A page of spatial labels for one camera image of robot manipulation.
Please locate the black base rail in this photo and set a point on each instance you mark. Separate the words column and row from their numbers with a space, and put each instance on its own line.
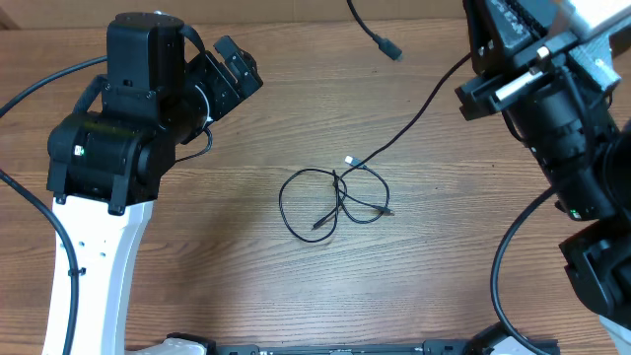
column 491, row 341

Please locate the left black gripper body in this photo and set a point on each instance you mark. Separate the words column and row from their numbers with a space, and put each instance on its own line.
column 220, row 96

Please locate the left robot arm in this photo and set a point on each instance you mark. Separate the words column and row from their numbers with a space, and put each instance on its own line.
column 162, row 88

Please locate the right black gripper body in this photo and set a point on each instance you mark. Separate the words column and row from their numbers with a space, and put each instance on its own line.
column 500, row 87

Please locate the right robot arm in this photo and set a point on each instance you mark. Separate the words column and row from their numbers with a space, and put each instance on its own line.
column 585, row 157

